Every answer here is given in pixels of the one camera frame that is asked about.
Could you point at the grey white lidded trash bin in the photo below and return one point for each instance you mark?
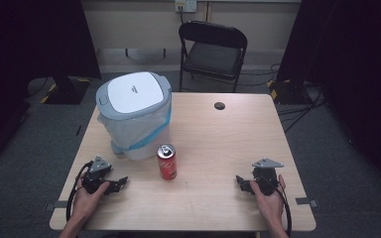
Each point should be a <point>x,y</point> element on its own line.
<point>135,99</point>

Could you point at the dark curtain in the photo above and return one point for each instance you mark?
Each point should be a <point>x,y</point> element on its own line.
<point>360,66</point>
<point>29,49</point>

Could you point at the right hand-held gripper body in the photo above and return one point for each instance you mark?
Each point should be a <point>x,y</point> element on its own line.
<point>265,178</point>

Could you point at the red drink can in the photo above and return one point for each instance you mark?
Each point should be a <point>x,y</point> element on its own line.
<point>167,165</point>

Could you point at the clear blue-trimmed bin liner bag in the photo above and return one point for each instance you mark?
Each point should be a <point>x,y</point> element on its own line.
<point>135,130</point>

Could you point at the person's left hand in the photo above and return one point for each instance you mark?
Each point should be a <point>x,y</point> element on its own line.
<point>86,202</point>

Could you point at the grey tape strip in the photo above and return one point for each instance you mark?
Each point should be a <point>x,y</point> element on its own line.
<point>307,202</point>
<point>57,205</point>

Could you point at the black stand base striped tape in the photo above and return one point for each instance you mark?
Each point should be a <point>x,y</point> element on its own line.
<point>289,93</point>
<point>66,92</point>

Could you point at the black folding chair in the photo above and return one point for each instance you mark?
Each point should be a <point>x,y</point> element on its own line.
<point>211,56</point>

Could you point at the small black floor object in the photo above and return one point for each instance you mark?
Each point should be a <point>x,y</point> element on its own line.
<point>78,130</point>

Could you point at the person's right hand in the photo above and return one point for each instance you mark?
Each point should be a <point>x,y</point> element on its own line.
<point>270,205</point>

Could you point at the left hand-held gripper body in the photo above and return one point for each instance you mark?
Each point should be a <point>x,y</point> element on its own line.
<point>96,177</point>

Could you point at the white wall socket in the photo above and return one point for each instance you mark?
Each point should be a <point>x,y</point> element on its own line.
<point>186,5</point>

